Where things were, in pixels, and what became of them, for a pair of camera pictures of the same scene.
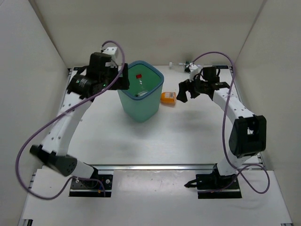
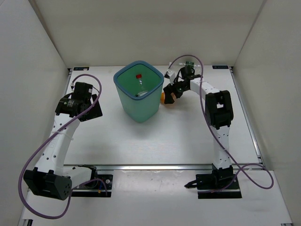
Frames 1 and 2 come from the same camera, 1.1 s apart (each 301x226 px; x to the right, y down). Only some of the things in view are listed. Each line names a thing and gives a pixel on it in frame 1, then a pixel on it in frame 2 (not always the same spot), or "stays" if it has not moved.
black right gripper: x=186 y=86 to x=171 y=88
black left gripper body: x=112 y=71 to x=95 y=112
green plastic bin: x=141 y=102 stays
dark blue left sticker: x=77 y=68 stays
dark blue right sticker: x=222 y=67 stays
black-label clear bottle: x=141 y=93 stays
